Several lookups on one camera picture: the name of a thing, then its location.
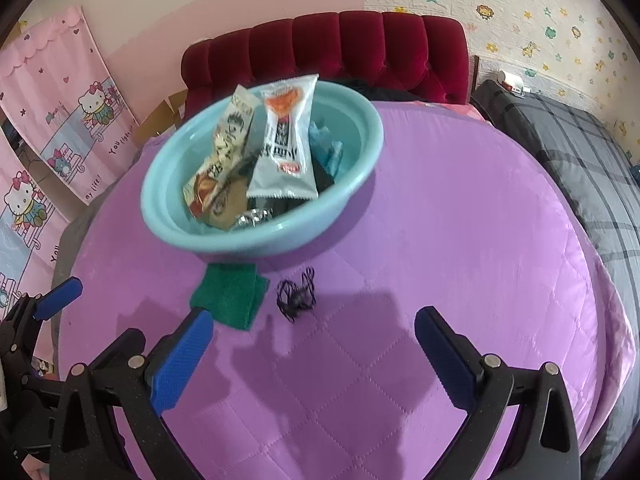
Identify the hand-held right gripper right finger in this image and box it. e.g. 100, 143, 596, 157
414, 306, 582, 480

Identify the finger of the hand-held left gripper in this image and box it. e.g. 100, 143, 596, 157
0, 276, 84, 356

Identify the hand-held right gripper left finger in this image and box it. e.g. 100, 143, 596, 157
50, 307, 216, 480

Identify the green scouring cloth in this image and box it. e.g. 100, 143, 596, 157
189, 262, 271, 332

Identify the black hair tie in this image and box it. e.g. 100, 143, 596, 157
276, 267, 317, 323

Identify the teal plastic basin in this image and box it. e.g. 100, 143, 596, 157
140, 80, 385, 265

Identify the beige snack packet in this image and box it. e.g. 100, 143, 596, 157
182, 85, 261, 231

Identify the white snack packet orange picture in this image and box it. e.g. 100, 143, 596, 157
246, 74, 321, 202

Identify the pink cartoon cat curtain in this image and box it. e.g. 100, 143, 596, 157
0, 7, 141, 206
0, 150, 71, 321

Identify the purple quilted blanket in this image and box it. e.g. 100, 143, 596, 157
52, 100, 631, 480

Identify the cardboard box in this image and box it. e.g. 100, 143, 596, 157
135, 89, 188, 143

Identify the grey plaid bedding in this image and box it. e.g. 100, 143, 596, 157
470, 79, 640, 476

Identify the black cloth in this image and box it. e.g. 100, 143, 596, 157
335, 77, 426, 103

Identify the small white object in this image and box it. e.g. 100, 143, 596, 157
497, 71, 526, 95

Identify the red tufted headboard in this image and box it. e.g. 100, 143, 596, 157
180, 10, 471, 111

